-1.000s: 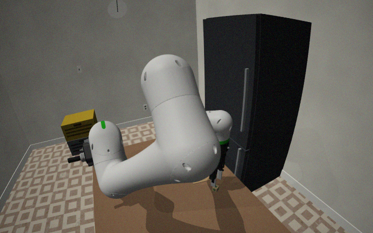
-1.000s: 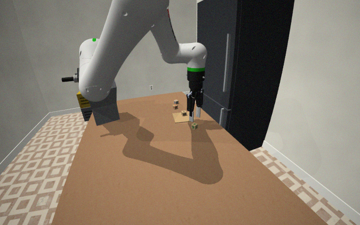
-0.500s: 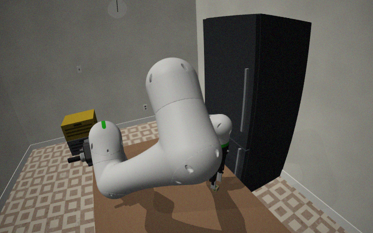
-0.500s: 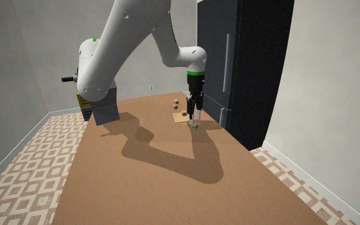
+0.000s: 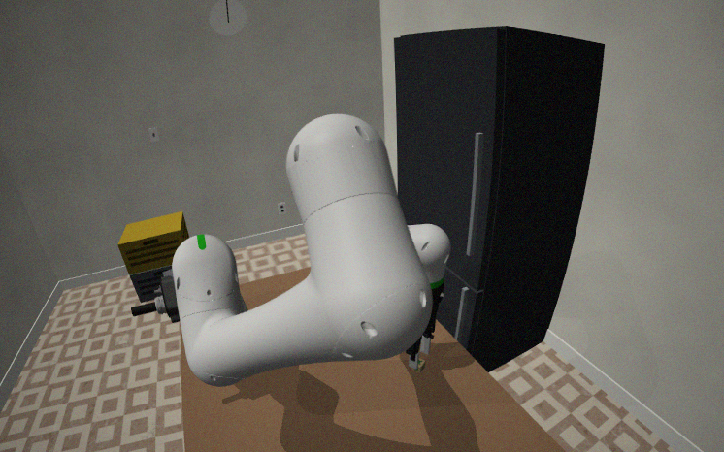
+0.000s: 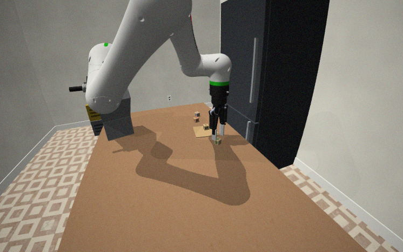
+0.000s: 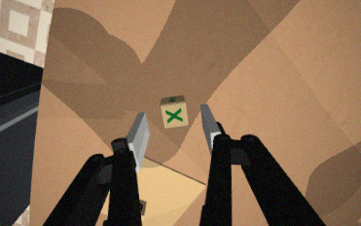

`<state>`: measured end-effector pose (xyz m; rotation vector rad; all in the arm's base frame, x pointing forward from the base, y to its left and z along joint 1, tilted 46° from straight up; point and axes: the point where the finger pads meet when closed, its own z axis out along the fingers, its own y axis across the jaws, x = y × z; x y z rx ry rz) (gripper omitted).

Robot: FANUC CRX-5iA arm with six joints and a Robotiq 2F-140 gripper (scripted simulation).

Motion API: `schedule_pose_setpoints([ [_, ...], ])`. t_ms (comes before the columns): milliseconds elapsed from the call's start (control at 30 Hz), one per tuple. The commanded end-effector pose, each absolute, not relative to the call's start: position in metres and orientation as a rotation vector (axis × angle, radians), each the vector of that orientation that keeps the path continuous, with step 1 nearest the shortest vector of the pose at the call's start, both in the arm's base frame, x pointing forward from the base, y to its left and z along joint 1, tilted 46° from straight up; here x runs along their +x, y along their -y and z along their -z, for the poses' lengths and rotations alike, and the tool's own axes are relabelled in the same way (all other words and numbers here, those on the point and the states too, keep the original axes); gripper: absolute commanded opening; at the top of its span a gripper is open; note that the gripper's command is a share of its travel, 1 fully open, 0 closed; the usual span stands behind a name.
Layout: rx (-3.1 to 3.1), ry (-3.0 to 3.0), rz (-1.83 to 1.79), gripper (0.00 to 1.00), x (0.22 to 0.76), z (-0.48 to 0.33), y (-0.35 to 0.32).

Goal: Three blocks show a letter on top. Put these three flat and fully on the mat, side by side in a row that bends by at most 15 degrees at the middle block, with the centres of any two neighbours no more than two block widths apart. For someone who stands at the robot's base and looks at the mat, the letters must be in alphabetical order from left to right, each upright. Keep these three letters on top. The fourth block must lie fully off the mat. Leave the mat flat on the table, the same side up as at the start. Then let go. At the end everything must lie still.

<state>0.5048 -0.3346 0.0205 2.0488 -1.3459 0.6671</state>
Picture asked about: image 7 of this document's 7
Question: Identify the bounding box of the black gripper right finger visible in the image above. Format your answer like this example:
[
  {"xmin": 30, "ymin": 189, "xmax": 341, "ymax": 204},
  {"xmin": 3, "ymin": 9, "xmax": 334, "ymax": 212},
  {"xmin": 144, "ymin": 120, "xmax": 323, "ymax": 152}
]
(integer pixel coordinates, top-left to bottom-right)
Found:
[{"xmin": 199, "ymin": 104, "xmax": 326, "ymax": 226}]

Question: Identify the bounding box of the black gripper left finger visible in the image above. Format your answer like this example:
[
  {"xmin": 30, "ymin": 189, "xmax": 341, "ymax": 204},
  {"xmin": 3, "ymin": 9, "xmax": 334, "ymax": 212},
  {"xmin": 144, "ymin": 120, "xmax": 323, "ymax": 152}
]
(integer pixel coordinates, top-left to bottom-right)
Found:
[{"xmin": 43, "ymin": 112, "xmax": 150, "ymax": 226}]

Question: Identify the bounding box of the beige flat mat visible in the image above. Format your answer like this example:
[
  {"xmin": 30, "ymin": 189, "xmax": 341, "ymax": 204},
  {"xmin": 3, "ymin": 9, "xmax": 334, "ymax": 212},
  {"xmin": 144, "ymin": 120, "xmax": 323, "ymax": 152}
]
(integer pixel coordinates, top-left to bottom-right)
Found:
[{"xmin": 137, "ymin": 156, "xmax": 206, "ymax": 226}]

